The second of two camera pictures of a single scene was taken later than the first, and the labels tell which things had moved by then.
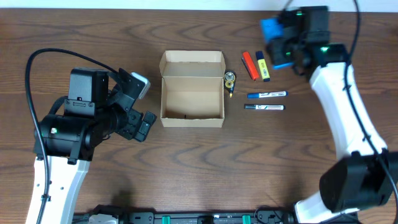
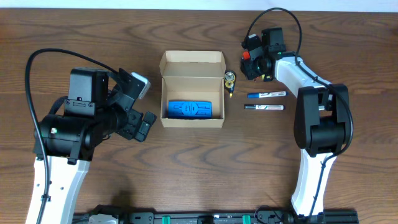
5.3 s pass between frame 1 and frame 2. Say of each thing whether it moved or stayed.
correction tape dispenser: stayed
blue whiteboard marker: stayed
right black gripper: moved
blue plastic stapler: moved
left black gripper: stayed
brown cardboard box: stayed
